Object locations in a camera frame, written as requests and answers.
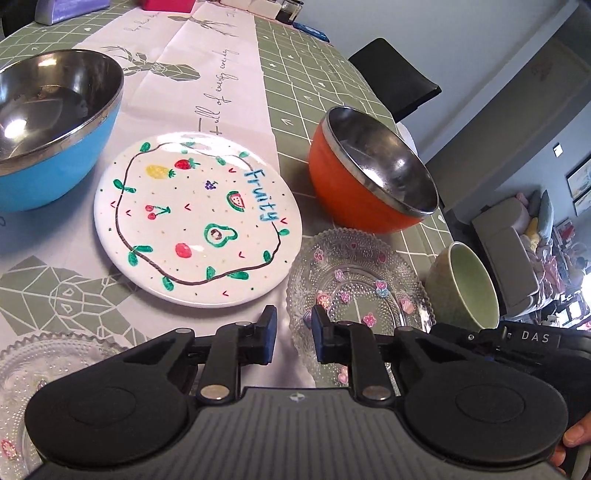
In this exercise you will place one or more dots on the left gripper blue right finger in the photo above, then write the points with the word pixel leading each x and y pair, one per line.
pixel 353 345

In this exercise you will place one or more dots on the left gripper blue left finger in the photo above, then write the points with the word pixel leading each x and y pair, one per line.
pixel 224 354

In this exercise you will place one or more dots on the glass plate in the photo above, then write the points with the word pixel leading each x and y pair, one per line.
pixel 28 365
pixel 356 277

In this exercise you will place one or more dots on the green ceramic bowl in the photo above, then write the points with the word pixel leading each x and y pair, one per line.
pixel 461 291

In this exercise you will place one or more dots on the white fruit painted plate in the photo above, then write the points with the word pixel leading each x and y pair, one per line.
pixel 197 220

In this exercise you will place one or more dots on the orange steel bowl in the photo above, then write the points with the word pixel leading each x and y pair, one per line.
pixel 366 177

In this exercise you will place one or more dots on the blue steel bowl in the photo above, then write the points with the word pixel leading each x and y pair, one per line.
pixel 58 110

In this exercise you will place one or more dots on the right hand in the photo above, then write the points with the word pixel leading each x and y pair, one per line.
pixel 577 435

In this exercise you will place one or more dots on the beige sofa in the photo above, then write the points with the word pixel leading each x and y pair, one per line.
pixel 501 230

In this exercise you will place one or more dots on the white towel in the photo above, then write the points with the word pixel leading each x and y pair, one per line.
pixel 407 137

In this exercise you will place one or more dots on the black chair far right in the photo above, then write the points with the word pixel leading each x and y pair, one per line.
pixel 400 87

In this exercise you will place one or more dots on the green checked tablecloth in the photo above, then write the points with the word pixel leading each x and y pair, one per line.
pixel 323 83

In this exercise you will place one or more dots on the blue packet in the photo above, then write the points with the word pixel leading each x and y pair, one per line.
pixel 311 31

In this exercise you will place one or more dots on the white condiment box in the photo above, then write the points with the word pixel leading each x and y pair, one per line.
pixel 263 8

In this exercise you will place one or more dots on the dark glass jar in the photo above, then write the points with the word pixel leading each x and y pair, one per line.
pixel 289 9

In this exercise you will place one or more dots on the pink box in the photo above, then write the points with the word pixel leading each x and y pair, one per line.
pixel 176 6

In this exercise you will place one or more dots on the purple tissue pack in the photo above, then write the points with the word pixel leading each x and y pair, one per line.
pixel 50 12

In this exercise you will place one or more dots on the framed wall picture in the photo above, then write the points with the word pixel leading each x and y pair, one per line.
pixel 579 179

